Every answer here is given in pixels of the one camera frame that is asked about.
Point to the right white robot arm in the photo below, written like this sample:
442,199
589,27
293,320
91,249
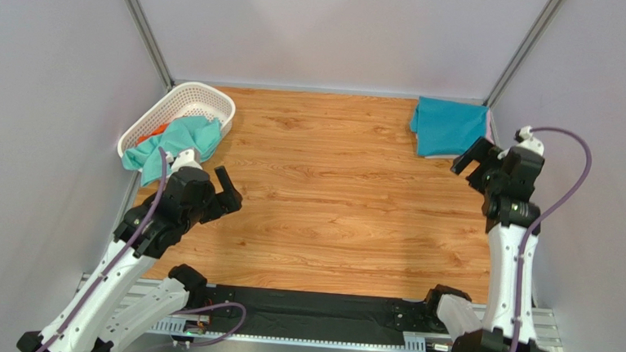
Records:
512,230

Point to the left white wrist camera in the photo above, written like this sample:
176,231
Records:
189,157

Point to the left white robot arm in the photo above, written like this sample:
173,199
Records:
93,321

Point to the aluminium frame rail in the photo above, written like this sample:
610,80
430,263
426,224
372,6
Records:
95,321

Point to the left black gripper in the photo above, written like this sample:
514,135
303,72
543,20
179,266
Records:
228,200

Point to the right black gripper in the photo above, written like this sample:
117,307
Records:
480,166

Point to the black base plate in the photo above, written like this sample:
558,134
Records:
324,316

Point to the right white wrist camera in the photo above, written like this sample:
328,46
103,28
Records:
526,139

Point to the orange garment in basket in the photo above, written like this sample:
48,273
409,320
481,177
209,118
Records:
157,131

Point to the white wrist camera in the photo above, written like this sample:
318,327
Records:
526,139
189,157

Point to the teal t shirt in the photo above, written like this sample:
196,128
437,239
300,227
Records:
446,129

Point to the light mint t shirt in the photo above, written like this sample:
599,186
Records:
181,134

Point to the folded pink t shirt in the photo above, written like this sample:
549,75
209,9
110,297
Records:
490,129

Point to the white plastic laundry basket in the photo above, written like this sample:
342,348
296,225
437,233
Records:
186,99

